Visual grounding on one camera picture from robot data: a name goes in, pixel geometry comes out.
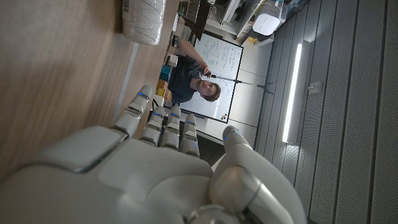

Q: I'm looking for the blue cube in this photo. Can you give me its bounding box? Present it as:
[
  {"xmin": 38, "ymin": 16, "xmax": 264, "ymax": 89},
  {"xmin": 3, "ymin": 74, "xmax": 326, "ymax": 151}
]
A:
[{"xmin": 159, "ymin": 65, "xmax": 173, "ymax": 83}]

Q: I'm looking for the long ceiling light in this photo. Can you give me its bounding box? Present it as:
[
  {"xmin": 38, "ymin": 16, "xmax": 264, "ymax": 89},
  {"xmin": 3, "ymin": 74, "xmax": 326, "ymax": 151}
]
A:
[{"xmin": 282, "ymin": 42, "xmax": 303, "ymax": 144}]

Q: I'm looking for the black reacher grabber stick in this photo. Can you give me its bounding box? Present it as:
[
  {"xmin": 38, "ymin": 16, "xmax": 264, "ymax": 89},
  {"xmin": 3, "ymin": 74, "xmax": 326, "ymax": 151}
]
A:
[{"xmin": 210, "ymin": 73, "xmax": 275, "ymax": 95}]

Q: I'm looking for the person in dark shirt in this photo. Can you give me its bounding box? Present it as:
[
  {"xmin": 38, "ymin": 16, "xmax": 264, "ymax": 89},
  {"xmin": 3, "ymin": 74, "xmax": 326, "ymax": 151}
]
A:
[{"xmin": 167, "ymin": 39, "xmax": 222, "ymax": 103}]

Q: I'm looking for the white twine spool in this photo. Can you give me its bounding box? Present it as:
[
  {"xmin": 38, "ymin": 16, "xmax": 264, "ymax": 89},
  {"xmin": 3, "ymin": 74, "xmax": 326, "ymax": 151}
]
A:
[{"xmin": 121, "ymin": 0, "xmax": 167, "ymax": 46}]

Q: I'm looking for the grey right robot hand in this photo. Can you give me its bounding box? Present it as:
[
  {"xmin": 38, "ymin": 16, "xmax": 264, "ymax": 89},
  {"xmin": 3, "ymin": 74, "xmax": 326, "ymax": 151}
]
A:
[{"xmin": 0, "ymin": 84, "xmax": 308, "ymax": 224}]

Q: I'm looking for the black laptop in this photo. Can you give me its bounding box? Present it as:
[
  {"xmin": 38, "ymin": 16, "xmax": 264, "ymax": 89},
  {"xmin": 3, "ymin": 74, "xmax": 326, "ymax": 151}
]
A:
[{"xmin": 177, "ymin": 0, "xmax": 213, "ymax": 40}]

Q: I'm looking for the white shelf cabinet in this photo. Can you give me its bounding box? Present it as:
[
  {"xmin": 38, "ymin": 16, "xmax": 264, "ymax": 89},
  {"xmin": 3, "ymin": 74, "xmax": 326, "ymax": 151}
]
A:
[{"xmin": 205, "ymin": 0, "xmax": 265, "ymax": 41}]

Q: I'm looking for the white air purifier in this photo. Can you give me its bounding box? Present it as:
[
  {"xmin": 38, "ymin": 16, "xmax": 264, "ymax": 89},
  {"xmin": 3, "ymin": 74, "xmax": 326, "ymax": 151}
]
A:
[{"xmin": 252, "ymin": 0, "xmax": 284, "ymax": 37}]

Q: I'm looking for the whiteboard with black frame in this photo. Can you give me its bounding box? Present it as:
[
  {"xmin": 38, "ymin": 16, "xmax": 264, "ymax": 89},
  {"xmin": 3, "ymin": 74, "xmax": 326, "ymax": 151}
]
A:
[{"xmin": 178, "ymin": 30, "xmax": 244, "ymax": 124}]

